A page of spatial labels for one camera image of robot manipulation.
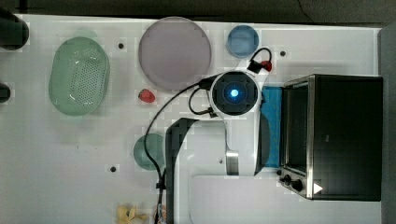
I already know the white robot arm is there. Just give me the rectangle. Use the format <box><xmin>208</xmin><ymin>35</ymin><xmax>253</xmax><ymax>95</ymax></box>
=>
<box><xmin>164</xmin><ymin>60</ymin><xmax>270</xmax><ymax>224</ymax></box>

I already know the black toaster oven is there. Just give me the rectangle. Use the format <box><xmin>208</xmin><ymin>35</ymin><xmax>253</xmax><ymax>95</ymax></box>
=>
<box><xmin>277</xmin><ymin>74</ymin><xmax>383</xmax><ymax>202</ymax></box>

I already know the green mug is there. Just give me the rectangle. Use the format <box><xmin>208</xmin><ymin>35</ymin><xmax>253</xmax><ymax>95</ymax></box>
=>
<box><xmin>134</xmin><ymin>133</ymin><xmax>164</xmax><ymax>171</ymax></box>

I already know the red plush strawberry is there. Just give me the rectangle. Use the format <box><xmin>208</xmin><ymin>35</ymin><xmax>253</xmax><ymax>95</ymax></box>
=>
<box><xmin>138</xmin><ymin>89</ymin><xmax>156</xmax><ymax>104</ymax></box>

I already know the grey round plate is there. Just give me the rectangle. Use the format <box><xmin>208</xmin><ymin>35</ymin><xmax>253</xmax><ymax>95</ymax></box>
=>
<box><xmin>138</xmin><ymin>17</ymin><xmax>212</xmax><ymax>91</ymax></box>

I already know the blue bowl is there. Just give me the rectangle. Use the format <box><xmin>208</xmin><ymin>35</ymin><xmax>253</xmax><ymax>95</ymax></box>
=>
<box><xmin>227</xmin><ymin>25</ymin><xmax>260</xmax><ymax>58</ymax></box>

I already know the orange slice toy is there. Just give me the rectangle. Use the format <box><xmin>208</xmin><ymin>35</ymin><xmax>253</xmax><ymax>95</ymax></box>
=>
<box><xmin>153</xmin><ymin>204</ymin><xmax>167</xmax><ymax>224</ymax></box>

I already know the yellow plush banana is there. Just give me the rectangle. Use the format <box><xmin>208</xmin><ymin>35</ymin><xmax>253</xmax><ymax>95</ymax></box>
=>
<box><xmin>116</xmin><ymin>205</ymin><xmax>148</xmax><ymax>224</ymax></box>

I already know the green perforated basket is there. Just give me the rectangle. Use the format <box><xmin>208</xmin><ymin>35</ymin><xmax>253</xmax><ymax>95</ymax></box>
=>
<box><xmin>49</xmin><ymin>36</ymin><xmax>110</xmax><ymax>117</ymax></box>

